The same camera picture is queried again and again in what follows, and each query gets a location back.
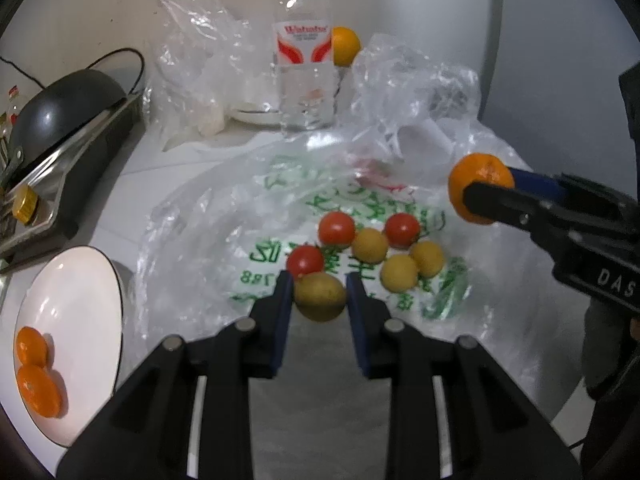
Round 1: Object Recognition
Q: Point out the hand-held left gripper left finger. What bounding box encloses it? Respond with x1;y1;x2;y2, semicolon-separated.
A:
56;270;296;480

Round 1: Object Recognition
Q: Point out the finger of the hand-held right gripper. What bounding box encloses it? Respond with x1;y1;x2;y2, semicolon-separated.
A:
462;182;591;261
512;166;623;211

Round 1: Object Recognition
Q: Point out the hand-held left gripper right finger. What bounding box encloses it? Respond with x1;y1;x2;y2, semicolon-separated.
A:
346;272;583;480

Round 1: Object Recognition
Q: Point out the small tangerine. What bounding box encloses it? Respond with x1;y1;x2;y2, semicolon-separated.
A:
16;364;63;418
15;326;49;367
447;152;516;225

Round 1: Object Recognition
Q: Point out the yellow-brown longan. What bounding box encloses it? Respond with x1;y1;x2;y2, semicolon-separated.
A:
409;240;446;278
380;254;420;293
292;271;348;323
351;228;390;264

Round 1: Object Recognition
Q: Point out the red tomato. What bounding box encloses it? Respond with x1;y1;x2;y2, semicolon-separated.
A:
318;211;357;248
384;213;421;249
286;245;325;278

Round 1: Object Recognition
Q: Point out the green printed plastic bag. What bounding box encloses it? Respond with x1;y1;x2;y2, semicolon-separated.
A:
122;125;541;396

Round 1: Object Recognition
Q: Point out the white plate with dark rim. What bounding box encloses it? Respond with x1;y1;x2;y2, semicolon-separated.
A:
12;246;133;448

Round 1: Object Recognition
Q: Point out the clear crumpled plastic bag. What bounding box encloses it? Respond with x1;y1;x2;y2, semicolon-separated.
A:
350;34;483;181
145;0;281;151

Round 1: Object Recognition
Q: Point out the small white plate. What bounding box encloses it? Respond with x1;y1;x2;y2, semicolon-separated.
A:
230;102;286;126

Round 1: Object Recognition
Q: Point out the large orange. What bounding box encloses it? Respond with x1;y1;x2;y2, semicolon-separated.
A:
331;26;362;67

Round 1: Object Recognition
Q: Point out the clear water bottle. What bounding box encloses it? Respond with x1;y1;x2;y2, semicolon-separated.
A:
272;0;335;136

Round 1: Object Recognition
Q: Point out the brass stove knob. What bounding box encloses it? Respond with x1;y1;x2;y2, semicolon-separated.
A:
12;187;40;222

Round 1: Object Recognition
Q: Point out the clear bottle with red label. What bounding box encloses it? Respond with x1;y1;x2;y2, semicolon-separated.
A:
6;84;23;128

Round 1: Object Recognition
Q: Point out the black power cable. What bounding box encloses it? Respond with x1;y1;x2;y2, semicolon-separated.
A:
0;47;146;96

